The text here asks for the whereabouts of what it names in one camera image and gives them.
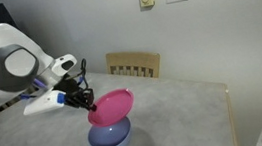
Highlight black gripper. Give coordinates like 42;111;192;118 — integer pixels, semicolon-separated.
62;87;98;116

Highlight pink round plate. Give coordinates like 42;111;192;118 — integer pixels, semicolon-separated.
84;87;138;129

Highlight blue plastic bowl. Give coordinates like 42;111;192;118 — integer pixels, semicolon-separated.
86;115;135;146

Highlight wooden slat-back chair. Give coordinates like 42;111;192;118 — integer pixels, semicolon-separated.
104;46;164;85

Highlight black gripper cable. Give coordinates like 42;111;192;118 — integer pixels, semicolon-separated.
68;57;91;92

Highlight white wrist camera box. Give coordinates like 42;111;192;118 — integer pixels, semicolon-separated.
20;88;68;117

